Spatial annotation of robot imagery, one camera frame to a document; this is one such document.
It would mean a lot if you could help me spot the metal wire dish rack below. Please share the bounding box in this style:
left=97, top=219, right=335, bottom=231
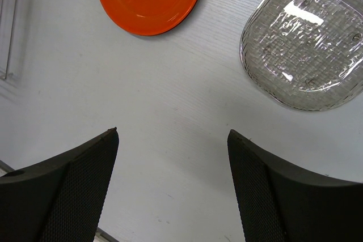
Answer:
left=1, top=0, right=18, bottom=81

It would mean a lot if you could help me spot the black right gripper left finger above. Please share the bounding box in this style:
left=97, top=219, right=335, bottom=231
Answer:
left=1, top=128, right=119, bottom=241

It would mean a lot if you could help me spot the black plate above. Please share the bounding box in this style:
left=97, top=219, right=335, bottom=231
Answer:
left=133, top=0, right=204, bottom=40

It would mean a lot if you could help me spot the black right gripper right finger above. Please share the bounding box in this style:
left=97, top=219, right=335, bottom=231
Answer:
left=227, top=130, right=362, bottom=241

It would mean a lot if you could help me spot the clear ribbed glass plate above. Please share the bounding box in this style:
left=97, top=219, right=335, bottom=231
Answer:
left=239, top=0, right=362, bottom=112

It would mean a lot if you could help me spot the aluminium table frame rail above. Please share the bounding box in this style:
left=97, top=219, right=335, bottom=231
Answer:
left=94, top=227, right=119, bottom=242

